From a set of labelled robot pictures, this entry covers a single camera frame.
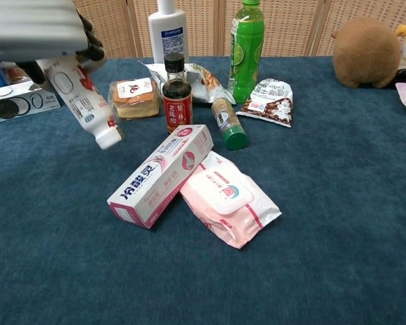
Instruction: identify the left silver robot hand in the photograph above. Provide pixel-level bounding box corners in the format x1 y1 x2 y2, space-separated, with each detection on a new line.
0 0 106 85

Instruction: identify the white yogurt bottle red print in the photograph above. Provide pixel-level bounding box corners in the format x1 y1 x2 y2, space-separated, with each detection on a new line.
45 55 126 151

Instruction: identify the white lotion bottle blue label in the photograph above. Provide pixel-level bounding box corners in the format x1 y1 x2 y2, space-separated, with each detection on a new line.
148 0 191 66

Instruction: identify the dark vinegar bottle red label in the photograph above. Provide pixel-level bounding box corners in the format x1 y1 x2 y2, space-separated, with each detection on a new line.
162 51 194 135

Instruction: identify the green tea bottle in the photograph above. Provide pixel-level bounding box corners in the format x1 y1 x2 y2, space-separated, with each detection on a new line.
227 0 267 104

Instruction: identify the white Oreo cookie box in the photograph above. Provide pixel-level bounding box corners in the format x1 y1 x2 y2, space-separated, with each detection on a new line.
0 80 62 127

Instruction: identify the packaged brown cake slice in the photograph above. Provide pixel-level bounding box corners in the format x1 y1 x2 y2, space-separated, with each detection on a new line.
108 77 161 121

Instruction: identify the white crumpled snack bag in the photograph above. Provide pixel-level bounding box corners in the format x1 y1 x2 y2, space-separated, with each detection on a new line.
138 60 237 106

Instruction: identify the pink white toothpaste box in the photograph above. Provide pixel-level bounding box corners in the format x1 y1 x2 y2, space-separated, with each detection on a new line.
106 124 215 230

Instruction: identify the pepper shaker green cap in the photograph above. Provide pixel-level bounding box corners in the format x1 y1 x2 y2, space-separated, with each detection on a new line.
210 97 249 151

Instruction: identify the white coffee candy bag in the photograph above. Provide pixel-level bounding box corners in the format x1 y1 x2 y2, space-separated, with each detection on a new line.
235 78 295 129

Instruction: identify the woven bamboo folding screen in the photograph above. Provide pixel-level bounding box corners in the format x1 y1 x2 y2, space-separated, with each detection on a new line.
72 0 406 59

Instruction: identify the pink wet wipes pack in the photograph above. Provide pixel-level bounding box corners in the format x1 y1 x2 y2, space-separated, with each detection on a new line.
179 150 283 250

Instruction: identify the brown plush toy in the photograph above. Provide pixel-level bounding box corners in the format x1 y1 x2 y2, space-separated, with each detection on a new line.
330 17 402 90

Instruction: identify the blue table cloth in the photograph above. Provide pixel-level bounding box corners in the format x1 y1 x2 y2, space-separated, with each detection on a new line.
0 55 406 325

